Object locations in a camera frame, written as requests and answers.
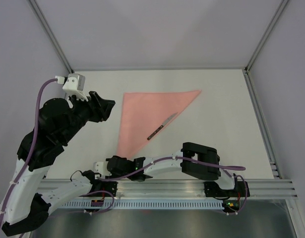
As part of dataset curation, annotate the white slotted cable duct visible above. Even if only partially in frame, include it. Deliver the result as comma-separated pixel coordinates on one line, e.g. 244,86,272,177
59,198,223,210

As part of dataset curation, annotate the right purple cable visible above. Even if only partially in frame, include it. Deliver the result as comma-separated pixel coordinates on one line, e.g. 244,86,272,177
96,156,249,216

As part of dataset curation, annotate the aluminium frame post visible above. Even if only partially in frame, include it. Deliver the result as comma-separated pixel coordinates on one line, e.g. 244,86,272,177
244,0,291,74
27,0,74,73

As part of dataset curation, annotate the pink cloth napkin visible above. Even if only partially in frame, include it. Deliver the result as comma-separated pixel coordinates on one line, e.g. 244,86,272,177
117,90,201,159

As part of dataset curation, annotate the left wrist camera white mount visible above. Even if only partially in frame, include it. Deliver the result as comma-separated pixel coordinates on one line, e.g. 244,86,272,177
55,73,88,102

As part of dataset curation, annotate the steel knife black handle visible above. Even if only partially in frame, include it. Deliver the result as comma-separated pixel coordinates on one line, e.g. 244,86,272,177
147,112,178,141

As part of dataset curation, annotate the purple cable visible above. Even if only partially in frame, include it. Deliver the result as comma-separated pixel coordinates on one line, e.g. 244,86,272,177
0,78,116,233
96,156,249,216

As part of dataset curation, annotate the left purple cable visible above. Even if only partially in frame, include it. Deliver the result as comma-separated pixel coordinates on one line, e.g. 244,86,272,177
0,78,116,233

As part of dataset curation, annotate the left aluminium frame post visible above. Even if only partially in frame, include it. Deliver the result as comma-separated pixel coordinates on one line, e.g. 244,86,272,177
27,0,74,73

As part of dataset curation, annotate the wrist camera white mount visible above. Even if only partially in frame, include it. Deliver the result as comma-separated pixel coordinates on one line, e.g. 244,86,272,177
94,161,111,177
55,73,88,102

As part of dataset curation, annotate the aluminium mounting rail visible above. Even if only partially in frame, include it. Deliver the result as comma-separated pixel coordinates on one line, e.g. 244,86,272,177
116,179,298,199

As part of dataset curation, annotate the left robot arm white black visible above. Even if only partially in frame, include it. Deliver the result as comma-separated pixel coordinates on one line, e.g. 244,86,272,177
0,91,115,237

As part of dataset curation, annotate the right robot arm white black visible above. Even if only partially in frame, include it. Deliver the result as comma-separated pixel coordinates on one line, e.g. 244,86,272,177
106,142,248,200

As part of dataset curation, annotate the right aluminium frame post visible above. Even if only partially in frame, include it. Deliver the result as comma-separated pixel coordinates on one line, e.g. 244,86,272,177
244,0,291,74

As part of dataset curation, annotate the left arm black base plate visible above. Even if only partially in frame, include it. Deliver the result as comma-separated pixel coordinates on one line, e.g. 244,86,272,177
80,180,118,197

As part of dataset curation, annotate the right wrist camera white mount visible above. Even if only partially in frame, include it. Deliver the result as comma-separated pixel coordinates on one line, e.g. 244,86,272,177
94,161,111,177

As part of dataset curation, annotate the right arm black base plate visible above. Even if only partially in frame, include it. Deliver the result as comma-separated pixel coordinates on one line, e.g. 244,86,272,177
203,181,250,198

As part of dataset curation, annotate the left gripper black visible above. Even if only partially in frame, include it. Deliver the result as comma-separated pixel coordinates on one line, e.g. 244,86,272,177
61,90,117,143

